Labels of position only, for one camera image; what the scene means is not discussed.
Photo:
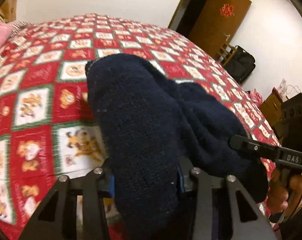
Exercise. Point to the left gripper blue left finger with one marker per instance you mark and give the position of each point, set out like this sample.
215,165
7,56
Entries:
96,186

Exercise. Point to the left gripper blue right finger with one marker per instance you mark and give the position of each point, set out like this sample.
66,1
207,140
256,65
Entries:
195,201

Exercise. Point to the navy patterned knit sweater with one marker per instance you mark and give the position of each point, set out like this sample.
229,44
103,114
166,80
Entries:
147,123

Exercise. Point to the person's right hand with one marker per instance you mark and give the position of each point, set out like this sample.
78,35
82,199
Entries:
277,197

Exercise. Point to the black electronic device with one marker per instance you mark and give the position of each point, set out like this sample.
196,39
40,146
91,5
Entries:
291,123

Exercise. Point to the brown cardboard box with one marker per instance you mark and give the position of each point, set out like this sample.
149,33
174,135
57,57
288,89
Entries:
271,108

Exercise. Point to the red christmas bear bedspread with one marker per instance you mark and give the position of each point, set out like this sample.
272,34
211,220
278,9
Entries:
46,126

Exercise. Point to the black bag on rack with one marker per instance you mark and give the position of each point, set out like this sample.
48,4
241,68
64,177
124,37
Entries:
241,65

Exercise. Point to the wooden rack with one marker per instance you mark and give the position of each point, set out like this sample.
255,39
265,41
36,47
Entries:
225,52

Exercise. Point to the brown wooden door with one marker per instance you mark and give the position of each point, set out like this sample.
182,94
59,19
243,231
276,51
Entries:
217,24

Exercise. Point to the beige patterned curtain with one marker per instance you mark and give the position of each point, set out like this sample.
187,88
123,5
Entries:
8,11

